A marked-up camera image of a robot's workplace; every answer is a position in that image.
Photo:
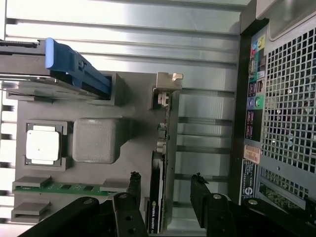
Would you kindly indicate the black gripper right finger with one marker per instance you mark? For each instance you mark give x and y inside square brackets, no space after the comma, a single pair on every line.
[217,217]

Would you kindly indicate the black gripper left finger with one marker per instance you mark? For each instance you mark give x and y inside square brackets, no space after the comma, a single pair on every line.
[128,217]

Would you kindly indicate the loose green RAM stick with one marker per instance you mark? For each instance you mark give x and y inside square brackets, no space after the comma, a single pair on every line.
[61,188]

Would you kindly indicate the grey parts rack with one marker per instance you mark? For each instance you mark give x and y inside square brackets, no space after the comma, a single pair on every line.
[138,111]

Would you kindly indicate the silver CPU chip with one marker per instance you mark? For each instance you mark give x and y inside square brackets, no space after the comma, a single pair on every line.
[43,144]

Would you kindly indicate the black open PC case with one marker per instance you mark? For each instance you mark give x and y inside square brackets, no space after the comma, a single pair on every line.
[284,98]

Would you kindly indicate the hard disk in blue caddy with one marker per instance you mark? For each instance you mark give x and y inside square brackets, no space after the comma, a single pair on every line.
[64,59]

